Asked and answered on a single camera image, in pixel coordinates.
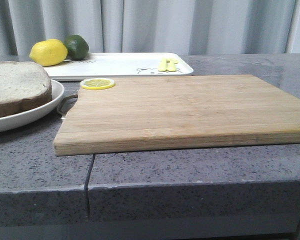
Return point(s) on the white bread slice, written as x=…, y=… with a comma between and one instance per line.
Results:
x=23, y=86

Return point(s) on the white round plate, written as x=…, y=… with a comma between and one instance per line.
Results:
x=21, y=119

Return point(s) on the white rectangular tray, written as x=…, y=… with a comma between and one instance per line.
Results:
x=115, y=65

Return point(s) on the wooden cutting board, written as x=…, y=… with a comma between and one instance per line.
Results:
x=179, y=112

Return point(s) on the lemon slice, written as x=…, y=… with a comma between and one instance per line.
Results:
x=97, y=83

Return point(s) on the grey curtain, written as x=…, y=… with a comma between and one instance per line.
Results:
x=185, y=27

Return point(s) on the green lime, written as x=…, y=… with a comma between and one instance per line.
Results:
x=77, y=47

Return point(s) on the yellow lemon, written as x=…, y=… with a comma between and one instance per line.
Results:
x=48, y=52

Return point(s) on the metal cutting board handle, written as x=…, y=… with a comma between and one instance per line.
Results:
x=66, y=104

